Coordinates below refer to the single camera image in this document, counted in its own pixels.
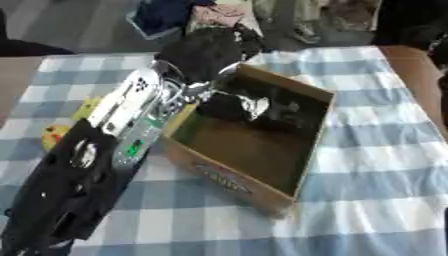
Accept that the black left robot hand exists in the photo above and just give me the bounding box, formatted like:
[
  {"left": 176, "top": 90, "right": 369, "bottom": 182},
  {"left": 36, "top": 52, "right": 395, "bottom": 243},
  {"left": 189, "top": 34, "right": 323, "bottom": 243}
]
[{"left": 154, "top": 27, "right": 273, "bottom": 123}]

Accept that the tan cardboard box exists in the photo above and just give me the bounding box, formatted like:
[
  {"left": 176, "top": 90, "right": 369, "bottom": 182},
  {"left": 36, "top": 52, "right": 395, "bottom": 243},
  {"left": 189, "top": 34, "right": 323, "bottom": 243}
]
[{"left": 159, "top": 62, "right": 338, "bottom": 218}]

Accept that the pink cloth bundle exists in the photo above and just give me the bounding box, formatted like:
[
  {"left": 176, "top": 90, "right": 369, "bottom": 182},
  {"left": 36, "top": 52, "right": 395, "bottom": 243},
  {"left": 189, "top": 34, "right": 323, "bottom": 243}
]
[{"left": 190, "top": 3, "right": 249, "bottom": 29}]

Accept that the blue bin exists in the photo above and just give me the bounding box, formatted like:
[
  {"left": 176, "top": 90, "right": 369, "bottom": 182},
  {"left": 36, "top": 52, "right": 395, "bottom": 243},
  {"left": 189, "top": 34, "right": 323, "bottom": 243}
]
[{"left": 124, "top": 0, "right": 193, "bottom": 42}]

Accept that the yellow green toy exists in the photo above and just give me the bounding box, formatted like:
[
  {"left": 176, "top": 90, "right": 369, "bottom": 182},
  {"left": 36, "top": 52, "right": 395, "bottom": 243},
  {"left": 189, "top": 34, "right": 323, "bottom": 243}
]
[{"left": 70, "top": 97, "right": 105, "bottom": 122}]

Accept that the yellow toy with red spots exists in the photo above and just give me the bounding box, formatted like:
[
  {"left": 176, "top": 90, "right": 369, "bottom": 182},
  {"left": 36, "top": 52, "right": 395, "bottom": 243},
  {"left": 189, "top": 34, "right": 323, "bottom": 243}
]
[{"left": 40, "top": 122, "right": 76, "bottom": 152}]

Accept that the person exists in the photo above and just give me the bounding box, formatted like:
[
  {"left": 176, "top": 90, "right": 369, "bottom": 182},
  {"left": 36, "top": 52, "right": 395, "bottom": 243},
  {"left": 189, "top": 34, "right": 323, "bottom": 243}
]
[{"left": 369, "top": 0, "right": 448, "bottom": 71}]

